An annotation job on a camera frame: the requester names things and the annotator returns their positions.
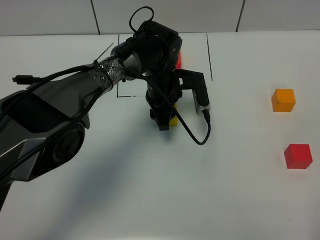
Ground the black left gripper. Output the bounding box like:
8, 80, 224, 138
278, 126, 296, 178
144, 68, 183, 132

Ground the yellow block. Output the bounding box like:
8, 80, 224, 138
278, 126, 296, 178
169, 103, 178, 127

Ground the orange block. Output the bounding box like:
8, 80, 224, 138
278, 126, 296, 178
271, 88, 296, 113

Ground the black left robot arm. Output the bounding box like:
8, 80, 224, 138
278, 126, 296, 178
0, 20, 182, 202

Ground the red template block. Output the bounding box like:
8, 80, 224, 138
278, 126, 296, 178
175, 52, 182, 70

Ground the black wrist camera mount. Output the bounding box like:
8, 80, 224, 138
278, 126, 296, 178
173, 69, 211, 115

